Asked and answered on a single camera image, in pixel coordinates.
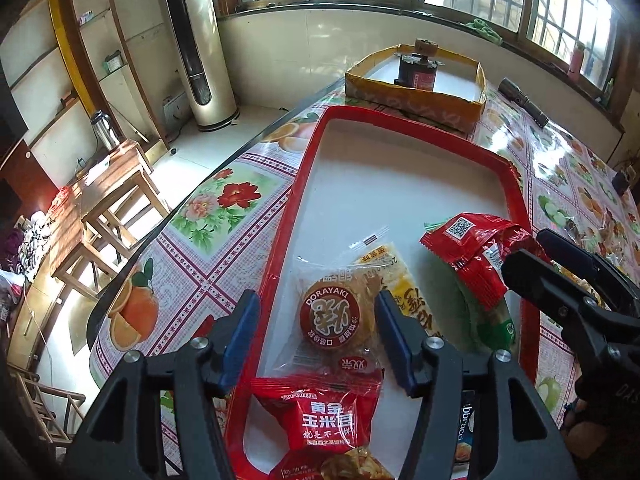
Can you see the small black motor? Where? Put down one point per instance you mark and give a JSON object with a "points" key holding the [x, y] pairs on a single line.
{"points": [[417, 70]]}

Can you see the green bottle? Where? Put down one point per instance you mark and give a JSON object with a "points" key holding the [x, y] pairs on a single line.
{"points": [[607, 91]]}

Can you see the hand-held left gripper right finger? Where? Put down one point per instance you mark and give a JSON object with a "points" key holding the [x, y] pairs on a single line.
{"points": [[395, 345]]}

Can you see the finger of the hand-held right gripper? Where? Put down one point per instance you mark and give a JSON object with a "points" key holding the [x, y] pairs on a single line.
{"points": [[540, 280], [575, 255]]}

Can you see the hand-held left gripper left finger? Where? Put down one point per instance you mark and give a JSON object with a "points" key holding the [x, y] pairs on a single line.
{"points": [[240, 345]]}

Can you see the white wall socket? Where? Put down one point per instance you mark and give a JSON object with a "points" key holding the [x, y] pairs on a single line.
{"points": [[175, 107]]}

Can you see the person's right hand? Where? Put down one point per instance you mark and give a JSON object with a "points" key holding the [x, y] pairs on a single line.
{"points": [[582, 432]]}

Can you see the red crinkled snack packet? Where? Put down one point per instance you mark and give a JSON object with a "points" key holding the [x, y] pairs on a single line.
{"points": [[470, 250]]}

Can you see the wooden side table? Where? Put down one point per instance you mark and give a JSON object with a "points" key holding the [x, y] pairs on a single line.
{"points": [[105, 175]]}

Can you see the pile of clothes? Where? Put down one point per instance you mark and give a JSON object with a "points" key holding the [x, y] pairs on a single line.
{"points": [[25, 245]]}

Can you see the green cloth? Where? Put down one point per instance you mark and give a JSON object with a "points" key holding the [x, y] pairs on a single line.
{"points": [[482, 30]]}

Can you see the black flashlight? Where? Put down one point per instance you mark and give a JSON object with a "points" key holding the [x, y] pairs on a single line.
{"points": [[522, 100]]}

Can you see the steel kettle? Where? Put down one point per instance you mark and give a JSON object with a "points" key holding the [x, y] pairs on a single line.
{"points": [[106, 130]]}

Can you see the fruit and flower tablecloth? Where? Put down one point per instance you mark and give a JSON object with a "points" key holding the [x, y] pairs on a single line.
{"points": [[215, 240]]}

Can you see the red corn snack packet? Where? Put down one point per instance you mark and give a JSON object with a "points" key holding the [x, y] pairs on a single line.
{"points": [[325, 420]]}

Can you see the yellow snack packet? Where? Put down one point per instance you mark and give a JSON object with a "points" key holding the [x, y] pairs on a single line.
{"points": [[400, 280]]}

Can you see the dark blue snack packet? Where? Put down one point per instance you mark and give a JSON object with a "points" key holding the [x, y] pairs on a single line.
{"points": [[464, 440]]}

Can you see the pink bottle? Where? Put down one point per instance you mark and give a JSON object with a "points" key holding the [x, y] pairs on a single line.
{"points": [[577, 57]]}

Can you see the red tray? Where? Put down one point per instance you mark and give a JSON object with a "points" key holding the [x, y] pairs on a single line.
{"points": [[390, 185]]}

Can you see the yellow cardboard box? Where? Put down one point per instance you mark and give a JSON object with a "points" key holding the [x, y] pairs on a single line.
{"points": [[415, 105]]}

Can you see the black motor with cork top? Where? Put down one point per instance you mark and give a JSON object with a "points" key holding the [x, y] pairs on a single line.
{"points": [[621, 182]]}

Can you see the wooden chair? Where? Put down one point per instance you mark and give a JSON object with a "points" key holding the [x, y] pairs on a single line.
{"points": [[50, 392]]}

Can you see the white tower air conditioner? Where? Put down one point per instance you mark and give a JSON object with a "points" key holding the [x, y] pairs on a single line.
{"points": [[200, 60]]}

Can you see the round pancake clear packet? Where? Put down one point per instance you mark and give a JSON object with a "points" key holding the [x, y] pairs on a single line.
{"points": [[330, 320]]}

